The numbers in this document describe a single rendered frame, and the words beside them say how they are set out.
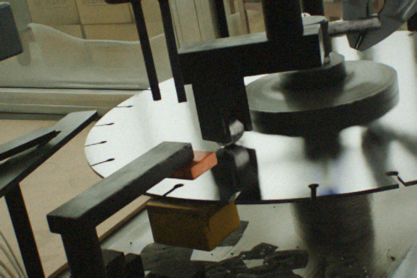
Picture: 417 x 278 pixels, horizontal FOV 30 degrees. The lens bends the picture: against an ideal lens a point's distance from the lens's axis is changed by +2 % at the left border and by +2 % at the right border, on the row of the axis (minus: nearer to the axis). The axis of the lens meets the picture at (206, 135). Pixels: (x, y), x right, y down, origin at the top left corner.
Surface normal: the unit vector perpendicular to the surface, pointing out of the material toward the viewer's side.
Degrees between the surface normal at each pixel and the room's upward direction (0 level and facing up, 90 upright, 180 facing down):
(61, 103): 90
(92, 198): 0
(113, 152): 0
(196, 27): 90
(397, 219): 0
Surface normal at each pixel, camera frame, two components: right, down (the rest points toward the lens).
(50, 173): -0.18, -0.93
